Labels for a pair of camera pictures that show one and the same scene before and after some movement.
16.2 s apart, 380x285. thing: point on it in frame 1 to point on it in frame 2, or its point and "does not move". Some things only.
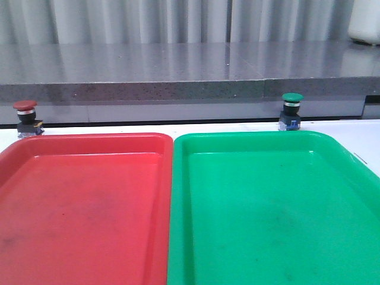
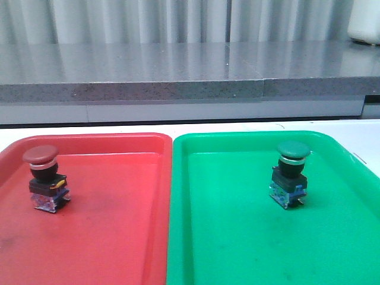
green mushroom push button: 290,119 to 289,183
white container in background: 364,24 does not move
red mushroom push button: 27,126 to 48,189
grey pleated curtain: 24,22 does not move
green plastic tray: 271,208 does not move
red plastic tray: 90,208 does not move
